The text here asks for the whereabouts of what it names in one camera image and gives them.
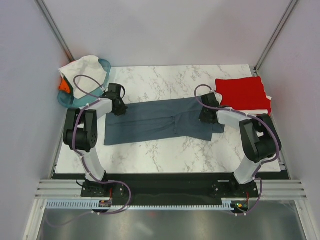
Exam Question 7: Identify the dark green t-shirt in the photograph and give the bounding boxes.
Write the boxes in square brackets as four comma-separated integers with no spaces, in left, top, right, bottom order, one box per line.
[63,76,74,96]

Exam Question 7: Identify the white slotted cable duct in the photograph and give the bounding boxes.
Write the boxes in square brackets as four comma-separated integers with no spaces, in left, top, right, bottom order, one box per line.
[46,199,249,211]

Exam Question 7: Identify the teal plastic bin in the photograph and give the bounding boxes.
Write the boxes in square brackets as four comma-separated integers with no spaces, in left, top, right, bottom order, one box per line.
[57,58,111,108]

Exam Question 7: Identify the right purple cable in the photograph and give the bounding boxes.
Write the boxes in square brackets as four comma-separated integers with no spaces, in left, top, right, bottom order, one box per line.
[194,84,281,217]

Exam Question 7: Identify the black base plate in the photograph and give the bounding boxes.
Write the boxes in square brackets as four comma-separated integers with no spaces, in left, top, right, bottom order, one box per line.
[81,173,259,205]

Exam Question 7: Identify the purple cable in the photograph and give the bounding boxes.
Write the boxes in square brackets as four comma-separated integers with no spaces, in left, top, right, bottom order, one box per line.
[46,74,133,228]
[194,84,281,217]

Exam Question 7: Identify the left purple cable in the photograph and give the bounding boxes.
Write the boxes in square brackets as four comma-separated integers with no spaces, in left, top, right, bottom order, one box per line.
[46,74,133,228]

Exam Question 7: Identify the crumpled white t-shirt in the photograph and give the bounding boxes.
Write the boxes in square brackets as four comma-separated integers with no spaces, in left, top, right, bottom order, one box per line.
[59,55,108,99]

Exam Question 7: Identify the folded white t-shirt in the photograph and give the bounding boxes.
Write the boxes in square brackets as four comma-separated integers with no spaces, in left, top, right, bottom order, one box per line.
[218,95,272,115]

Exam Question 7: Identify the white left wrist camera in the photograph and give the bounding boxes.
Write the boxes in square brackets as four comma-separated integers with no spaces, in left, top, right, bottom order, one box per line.
[101,86,109,93]

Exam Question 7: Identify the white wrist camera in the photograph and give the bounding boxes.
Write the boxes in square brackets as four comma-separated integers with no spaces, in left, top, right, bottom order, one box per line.
[101,86,109,93]
[213,91,223,101]

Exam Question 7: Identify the grey-blue t-shirt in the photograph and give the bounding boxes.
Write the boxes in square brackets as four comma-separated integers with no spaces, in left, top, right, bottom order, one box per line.
[104,97,225,146]

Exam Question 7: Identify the orange t-shirt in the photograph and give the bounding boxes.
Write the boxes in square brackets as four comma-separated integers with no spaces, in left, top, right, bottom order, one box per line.
[58,78,67,93]

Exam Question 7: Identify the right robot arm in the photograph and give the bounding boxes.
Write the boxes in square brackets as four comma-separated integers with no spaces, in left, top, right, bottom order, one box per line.
[195,93,282,197]

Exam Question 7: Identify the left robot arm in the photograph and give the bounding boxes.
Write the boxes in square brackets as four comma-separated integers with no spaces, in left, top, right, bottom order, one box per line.
[63,83,128,197]

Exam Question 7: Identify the folded red t-shirt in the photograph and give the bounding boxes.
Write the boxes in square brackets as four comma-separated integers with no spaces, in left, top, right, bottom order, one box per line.
[215,76,272,114]

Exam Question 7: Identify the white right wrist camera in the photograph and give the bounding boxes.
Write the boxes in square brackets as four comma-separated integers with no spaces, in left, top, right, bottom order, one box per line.
[213,91,223,101]

